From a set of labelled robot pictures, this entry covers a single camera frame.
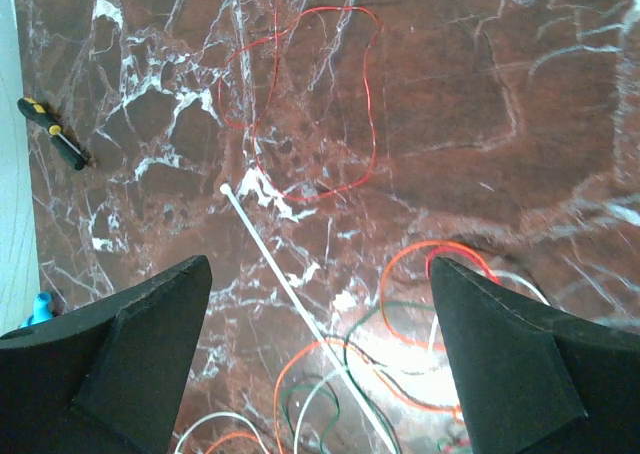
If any blue plastic fitting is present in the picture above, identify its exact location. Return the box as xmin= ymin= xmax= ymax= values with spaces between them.
xmin=20 ymin=292 xmax=54 ymax=328

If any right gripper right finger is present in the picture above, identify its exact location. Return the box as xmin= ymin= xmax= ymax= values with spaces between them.
xmin=430 ymin=258 xmax=639 ymax=454

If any thin red wire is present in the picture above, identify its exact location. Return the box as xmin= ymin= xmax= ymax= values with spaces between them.
xmin=217 ymin=0 xmax=384 ymax=204

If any green wire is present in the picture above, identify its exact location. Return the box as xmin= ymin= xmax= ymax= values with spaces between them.
xmin=279 ymin=301 xmax=474 ymax=454

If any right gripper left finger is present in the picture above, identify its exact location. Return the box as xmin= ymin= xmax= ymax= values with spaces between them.
xmin=1 ymin=255 xmax=212 ymax=453

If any orange wire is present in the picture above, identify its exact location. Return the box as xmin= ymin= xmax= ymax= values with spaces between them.
xmin=204 ymin=240 xmax=501 ymax=454

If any white wire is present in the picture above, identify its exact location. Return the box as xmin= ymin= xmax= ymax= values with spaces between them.
xmin=172 ymin=268 xmax=551 ymax=454

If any long white zip tie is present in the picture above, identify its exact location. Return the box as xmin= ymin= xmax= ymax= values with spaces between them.
xmin=219 ymin=183 xmax=396 ymax=453

